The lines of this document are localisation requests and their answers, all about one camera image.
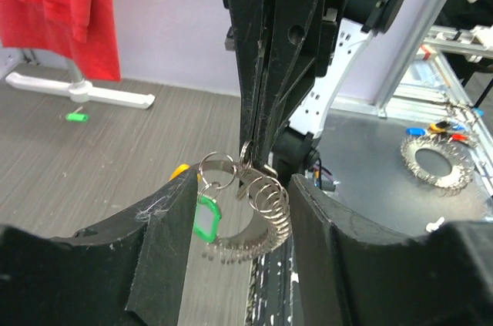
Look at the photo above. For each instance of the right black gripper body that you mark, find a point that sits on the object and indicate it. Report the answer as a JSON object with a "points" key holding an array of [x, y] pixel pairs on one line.
{"points": [[319, 43]]}

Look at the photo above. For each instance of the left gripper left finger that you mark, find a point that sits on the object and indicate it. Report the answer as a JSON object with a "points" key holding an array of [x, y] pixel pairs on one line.
{"points": [[128, 269]]}

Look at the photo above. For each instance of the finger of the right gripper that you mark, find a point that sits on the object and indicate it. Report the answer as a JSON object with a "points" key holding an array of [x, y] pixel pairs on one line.
{"points": [[290, 25], [250, 23]]}

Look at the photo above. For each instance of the blue key tag outside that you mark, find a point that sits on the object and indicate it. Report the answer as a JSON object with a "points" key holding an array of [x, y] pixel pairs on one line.
{"points": [[414, 131]]}

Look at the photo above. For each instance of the red hanging cloth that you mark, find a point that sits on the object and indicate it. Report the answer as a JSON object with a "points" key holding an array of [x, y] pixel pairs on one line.
{"points": [[83, 31]]}

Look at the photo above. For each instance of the metal keyring with yellow grip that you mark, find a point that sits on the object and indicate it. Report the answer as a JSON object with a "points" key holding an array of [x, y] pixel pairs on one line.
{"points": [[253, 203]]}

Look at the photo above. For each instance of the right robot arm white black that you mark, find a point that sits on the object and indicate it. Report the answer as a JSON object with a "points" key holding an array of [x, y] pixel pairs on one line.
{"points": [[306, 103]]}

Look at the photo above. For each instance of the silver white clothes rack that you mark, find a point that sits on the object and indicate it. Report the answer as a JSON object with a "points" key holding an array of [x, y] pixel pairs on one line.
{"points": [[67, 81]]}

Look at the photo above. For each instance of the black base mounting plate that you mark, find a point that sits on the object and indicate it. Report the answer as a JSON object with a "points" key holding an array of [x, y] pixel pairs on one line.
{"points": [[274, 294]]}

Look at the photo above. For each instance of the green key tag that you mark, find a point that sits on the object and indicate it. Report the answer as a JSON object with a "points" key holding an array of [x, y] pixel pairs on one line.
{"points": [[77, 116], [207, 219]]}

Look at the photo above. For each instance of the red key tag outside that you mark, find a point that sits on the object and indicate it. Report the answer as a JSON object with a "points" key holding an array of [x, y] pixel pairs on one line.
{"points": [[458, 137]]}

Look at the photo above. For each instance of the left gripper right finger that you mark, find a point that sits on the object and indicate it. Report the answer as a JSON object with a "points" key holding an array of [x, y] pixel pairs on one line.
{"points": [[354, 271]]}

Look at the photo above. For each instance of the aluminium frame post right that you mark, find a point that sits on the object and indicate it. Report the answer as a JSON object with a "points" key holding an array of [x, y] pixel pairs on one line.
{"points": [[410, 27]]}

